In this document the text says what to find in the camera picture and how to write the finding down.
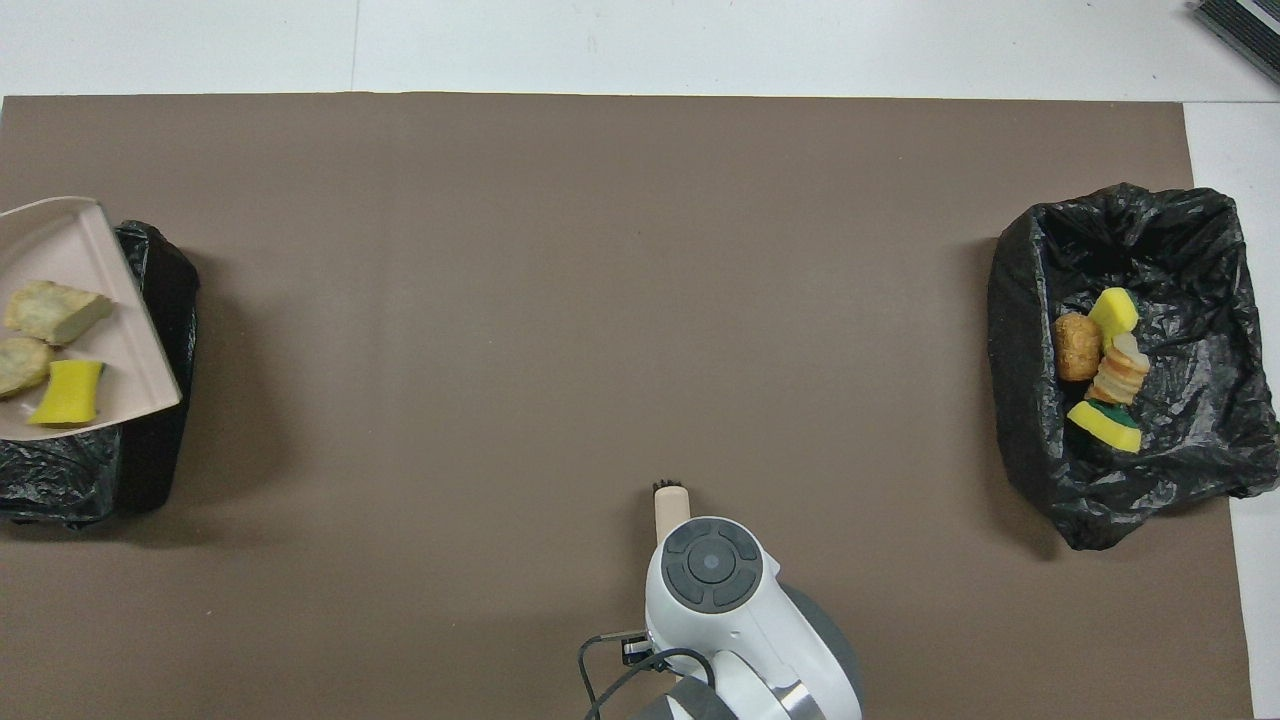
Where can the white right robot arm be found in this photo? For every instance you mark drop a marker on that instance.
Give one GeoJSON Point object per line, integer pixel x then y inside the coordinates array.
{"type": "Point", "coordinates": [740, 650]}

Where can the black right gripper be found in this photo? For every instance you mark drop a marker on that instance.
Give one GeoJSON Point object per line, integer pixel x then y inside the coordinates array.
{"type": "Point", "coordinates": [636, 650]}

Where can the brown table mat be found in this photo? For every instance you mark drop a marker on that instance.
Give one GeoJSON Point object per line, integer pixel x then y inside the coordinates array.
{"type": "Point", "coordinates": [500, 300]}

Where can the yellow sponge piece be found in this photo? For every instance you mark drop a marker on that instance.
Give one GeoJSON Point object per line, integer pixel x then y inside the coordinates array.
{"type": "Point", "coordinates": [1100, 425]}
{"type": "Point", "coordinates": [1113, 310]}
{"type": "Point", "coordinates": [68, 393]}

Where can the pale torn bread piece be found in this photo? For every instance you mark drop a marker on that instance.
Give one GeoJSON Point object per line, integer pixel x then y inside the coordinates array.
{"type": "Point", "coordinates": [55, 312]}

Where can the boxy bin with black bag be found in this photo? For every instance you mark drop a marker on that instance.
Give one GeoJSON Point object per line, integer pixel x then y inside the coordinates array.
{"type": "Point", "coordinates": [150, 470]}

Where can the grey ribbed block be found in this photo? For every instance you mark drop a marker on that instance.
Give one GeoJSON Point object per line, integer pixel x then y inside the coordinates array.
{"type": "Point", "coordinates": [1245, 30]}

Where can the brown bread roll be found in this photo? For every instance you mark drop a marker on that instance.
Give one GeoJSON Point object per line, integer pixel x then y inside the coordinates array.
{"type": "Point", "coordinates": [1076, 348]}

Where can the beige hand brush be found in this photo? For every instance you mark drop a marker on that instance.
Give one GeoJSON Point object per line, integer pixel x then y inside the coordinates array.
{"type": "Point", "coordinates": [668, 510]}

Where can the beige plastic dustpan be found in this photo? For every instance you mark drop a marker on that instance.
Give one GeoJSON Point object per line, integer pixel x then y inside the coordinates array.
{"type": "Point", "coordinates": [120, 300]}

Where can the open bin with black bag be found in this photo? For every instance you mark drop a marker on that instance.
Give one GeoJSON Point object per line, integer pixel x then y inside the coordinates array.
{"type": "Point", "coordinates": [1200, 300]}

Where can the striped croissant piece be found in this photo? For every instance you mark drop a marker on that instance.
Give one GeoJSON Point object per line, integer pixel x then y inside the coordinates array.
{"type": "Point", "coordinates": [20, 365]}
{"type": "Point", "coordinates": [1118, 375]}

